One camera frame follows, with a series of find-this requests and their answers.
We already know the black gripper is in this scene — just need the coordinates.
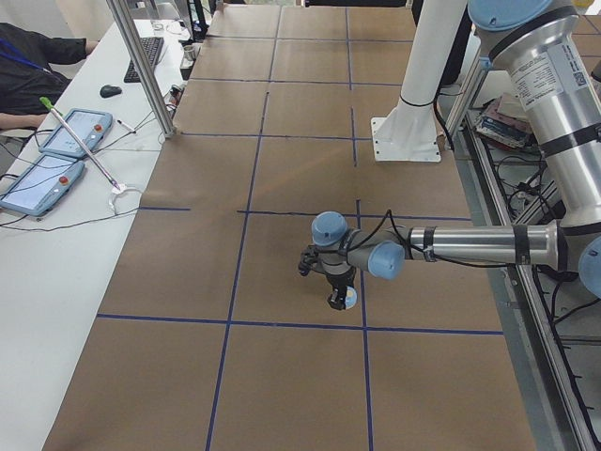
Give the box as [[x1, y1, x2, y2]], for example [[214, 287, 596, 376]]
[[326, 270, 356, 309]]

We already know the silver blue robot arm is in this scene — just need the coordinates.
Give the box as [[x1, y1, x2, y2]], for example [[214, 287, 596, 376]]
[[299, 1, 600, 310]]

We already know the stack of books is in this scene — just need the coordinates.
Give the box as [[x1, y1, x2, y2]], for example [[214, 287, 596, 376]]
[[474, 93, 533, 148]]

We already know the black marker pen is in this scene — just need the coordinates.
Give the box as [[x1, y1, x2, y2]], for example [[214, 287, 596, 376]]
[[116, 119, 137, 134]]

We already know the metal cup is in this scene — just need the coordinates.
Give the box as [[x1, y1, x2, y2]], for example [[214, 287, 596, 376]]
[[183, 45, 196, 62]]

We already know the upper blue teach pendant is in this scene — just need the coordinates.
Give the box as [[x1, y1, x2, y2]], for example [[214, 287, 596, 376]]
[[39, 108, 114, 159]]

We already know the blue teach pendant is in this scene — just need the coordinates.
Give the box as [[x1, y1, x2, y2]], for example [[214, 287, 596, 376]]
[[1, 154, 85, 217], [39, 108, 114, 159]]

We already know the black computer mouse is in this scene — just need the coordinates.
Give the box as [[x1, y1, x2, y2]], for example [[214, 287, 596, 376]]
[[100, 85, 122, 99]]

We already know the black keyboard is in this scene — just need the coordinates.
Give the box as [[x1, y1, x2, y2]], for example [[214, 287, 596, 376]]
[[123, 36, 165, 85]]

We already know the lower blue teach pendant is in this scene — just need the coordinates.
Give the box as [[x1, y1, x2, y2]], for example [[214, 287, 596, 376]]
[[1, 154, 85, 217]]

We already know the long rod with green tip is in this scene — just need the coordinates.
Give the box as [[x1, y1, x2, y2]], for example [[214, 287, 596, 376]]
[[39, 97, 122, 193]]

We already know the seated person in black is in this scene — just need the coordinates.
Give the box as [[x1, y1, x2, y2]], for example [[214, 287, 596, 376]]
[[1, 23, 98, 130]]

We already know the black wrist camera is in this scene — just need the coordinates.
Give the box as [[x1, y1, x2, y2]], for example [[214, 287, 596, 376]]
[[298, 244, 325, 277]]

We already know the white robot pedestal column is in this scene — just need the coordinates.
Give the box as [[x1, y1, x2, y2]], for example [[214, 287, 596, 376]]
[[371, 0, 471, 163]]

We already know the aluminium frame post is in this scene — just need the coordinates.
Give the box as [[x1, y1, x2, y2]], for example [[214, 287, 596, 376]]
[[106, 0, 176, 139]]

